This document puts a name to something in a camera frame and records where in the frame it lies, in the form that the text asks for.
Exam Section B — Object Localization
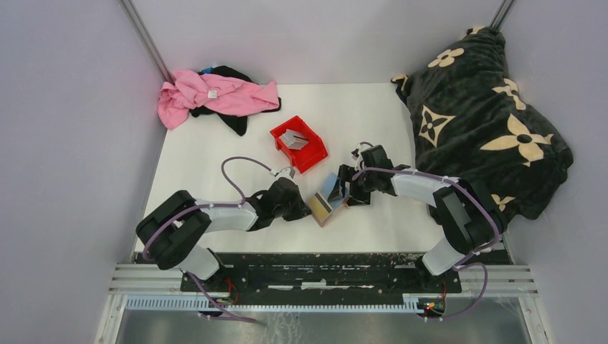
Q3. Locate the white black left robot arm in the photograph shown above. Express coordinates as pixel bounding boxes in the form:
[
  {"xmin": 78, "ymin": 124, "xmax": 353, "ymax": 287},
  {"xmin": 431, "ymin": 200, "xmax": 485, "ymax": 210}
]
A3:
[{"xmin": 136, "ymin": 176, "xmax": 311, "ymax": 292}]

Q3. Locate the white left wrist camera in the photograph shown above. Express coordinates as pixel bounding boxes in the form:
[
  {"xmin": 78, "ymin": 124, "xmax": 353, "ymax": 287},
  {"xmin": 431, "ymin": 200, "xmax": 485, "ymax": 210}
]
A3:
[{"xmin": 274, "ymin": 166, "xmax": 295, "ymax": 180}]

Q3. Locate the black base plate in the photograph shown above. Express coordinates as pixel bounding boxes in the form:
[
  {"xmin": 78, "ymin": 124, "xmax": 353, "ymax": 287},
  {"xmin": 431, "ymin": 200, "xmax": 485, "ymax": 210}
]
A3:
[{"xmin": 201, "ymin": 252, "xmax": 462, "ymax": 293}]

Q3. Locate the pink cloth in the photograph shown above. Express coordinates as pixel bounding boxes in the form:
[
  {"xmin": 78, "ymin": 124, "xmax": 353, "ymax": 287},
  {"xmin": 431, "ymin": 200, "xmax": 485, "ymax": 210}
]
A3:
[{"xmin": 157, "ymin": 70, "xmax": 280, "ymax": 130}]

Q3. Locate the red plastic bin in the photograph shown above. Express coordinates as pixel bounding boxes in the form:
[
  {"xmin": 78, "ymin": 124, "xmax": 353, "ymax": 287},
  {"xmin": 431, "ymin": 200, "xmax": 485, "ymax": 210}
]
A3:
[{"xmin": 270, "ymin": 116, "xmax": 328, "ymax": 173}]

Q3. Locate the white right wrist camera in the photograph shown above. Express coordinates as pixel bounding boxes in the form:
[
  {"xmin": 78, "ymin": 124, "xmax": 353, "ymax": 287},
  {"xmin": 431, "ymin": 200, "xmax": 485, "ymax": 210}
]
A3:
[{"xmin": 351, "ymin": 145, "xmax": 369, "ymax": 170}]

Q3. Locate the black floral blanket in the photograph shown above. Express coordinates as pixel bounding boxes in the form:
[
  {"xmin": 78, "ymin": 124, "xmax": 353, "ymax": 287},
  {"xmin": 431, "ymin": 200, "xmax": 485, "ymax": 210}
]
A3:
[{"xmin": 392, "ymin": 27, "xmax": 574, "ymax": 220}]

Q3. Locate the black garment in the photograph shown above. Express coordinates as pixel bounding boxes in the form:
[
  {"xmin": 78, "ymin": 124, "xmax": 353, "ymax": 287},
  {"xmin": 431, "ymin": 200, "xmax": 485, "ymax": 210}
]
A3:
[{"xmin": 174, "ymin": 65, "xmax": 282, "ymax": 136}]

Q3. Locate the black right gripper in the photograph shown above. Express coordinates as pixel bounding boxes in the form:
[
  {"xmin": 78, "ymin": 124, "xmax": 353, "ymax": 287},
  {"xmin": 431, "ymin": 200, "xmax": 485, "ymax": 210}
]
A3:
[{"xmin": 327, "ymin": 164, "xmax": 376, "ymax": 207}]

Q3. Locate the tan leather card holder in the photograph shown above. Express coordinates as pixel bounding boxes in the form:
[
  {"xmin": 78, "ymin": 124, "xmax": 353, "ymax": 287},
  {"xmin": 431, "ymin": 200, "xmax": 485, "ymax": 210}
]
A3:
[{"xmin": 306, "ymin": 173, "xmax": 350, "ymax": 227}]

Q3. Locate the stack of credit cards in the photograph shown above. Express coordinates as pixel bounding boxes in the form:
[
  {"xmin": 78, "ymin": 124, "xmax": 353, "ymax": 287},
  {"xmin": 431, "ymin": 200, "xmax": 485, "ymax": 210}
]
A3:
[{"xmin": 279, "ymin": 129, "xmax": 309, "ymax": 151}]

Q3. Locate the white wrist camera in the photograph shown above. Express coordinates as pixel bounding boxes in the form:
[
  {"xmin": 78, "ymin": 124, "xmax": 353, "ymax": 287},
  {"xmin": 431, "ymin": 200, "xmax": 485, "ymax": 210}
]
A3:
[
  {"xmin": 274, "ymin": 166, "xmax": 295, "ymax": 180},
  {"xmin": 351, "ymin": 145, "xmax": 369, "ymax": 170}
]

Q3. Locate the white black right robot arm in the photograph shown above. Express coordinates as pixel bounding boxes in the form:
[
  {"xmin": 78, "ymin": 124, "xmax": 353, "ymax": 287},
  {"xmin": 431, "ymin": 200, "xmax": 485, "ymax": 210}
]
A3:
[{"xmin": 338, "ymin": 143, "xmax": 507, "ymax": 292}]

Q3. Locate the aluminium rail frame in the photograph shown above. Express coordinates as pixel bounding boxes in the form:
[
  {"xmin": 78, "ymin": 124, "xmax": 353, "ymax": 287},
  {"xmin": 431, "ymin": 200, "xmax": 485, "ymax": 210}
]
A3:
[{"xmin": 94, "ymin": 264, "xmax": 548, "ymax": 343}]

